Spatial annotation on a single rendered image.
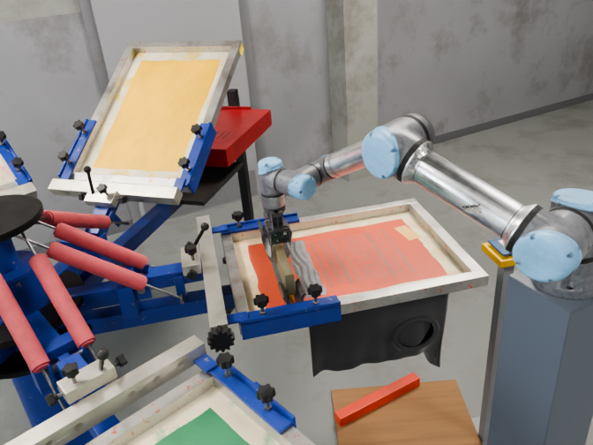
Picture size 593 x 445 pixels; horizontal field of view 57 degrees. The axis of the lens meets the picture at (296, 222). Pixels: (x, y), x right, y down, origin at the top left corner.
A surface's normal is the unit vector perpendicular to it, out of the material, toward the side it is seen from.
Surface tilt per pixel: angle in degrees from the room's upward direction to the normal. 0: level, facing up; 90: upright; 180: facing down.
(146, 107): 32
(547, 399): 90
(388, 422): 0
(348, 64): 90
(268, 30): 90
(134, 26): 90
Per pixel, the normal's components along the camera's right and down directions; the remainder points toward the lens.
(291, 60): 0.45, 0.40
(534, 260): -0.58, 0.47
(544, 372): -0.89, 0.28
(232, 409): -0.07, -0.88
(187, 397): 0.67, 0.31
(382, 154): -0.76, 0.32
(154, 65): -0.22, -0.49
